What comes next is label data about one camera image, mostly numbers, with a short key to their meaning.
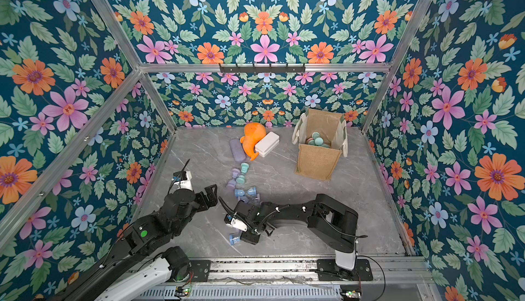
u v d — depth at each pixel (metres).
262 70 0.93
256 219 0.63
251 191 0.91
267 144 1.08
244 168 1.00
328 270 0.74
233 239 0.78
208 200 0.65
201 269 0.73
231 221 0.73
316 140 1.04
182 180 0.60
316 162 0.89
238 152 1.07
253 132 1.08
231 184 0.93
